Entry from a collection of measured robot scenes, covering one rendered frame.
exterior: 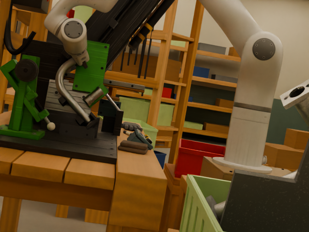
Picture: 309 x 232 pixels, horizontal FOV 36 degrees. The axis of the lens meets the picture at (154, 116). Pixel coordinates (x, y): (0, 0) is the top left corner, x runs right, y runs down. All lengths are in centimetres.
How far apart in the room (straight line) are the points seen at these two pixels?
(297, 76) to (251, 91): 1054
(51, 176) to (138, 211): 25
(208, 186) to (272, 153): 676
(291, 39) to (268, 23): 69
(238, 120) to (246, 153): 11
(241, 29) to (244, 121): 30
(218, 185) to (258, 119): 44
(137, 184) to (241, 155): 36
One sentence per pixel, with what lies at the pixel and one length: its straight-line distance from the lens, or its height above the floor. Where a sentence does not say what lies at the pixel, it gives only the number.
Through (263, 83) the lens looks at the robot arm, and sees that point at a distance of 147.
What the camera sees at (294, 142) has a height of 54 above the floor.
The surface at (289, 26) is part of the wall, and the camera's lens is 1196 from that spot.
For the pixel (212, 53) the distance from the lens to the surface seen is 1068.
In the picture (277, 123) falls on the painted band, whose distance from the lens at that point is 1188.
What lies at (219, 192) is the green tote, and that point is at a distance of 110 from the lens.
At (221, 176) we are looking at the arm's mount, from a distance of 136.
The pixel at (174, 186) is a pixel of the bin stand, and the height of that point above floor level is 77.
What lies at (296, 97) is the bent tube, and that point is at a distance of 76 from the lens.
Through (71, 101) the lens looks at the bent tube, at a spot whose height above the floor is 103.
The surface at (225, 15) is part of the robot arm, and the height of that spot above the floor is 139.
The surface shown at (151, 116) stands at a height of 82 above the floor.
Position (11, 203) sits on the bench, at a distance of 282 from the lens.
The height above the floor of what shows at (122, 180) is 88.
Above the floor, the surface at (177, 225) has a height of 69.
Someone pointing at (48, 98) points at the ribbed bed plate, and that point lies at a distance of 190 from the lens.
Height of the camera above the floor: 115
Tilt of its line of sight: 4 degrees down
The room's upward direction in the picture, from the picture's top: 10 degrees clockwise
